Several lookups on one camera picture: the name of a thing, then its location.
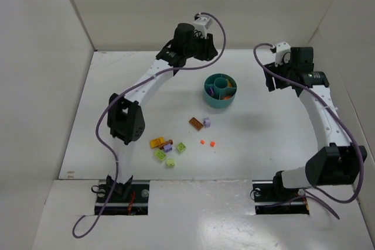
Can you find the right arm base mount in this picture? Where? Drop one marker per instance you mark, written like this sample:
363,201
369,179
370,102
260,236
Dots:
270,200

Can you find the brown flat lego plate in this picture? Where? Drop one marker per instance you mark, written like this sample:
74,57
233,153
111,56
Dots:
196,123

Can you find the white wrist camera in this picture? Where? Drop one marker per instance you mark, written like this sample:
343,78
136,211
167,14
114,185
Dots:
202,22
282,51

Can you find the pale yellow lego brick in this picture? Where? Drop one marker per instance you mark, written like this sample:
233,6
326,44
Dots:
170,162

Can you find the teal divided round container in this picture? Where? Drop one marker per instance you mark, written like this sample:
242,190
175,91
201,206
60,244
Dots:
219,83

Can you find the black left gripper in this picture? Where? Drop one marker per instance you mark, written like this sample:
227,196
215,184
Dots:
208,48

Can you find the lilac square lego brick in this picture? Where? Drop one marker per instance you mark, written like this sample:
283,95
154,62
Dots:
168,147

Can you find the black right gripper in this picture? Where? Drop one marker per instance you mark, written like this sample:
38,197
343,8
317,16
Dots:
271,75

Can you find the yellow orange lego brick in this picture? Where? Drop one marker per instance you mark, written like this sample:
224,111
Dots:
156,142

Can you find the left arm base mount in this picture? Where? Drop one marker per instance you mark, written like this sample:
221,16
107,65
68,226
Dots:
133,201

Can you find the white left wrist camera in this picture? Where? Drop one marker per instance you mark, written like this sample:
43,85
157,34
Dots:
202,22

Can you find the dark brown lego piece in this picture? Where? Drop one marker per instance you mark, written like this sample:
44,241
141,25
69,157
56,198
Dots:
169,142

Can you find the purple printed lego tile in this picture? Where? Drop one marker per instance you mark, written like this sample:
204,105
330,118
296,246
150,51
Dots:
210,91

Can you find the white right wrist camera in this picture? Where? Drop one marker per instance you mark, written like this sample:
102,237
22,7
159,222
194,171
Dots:
282,51

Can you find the lilac round lego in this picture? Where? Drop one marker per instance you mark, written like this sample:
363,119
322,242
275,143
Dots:
206,122

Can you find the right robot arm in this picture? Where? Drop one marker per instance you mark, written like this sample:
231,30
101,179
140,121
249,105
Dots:
339,159

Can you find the lime green lego brick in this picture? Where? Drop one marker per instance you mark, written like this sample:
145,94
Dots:
160,155

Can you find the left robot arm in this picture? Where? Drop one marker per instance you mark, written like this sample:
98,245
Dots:
125,118

